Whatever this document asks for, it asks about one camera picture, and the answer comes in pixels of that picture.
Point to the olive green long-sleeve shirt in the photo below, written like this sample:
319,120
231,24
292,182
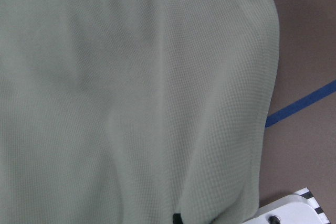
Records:
128,111

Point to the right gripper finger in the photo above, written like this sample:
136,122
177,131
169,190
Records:
177,219

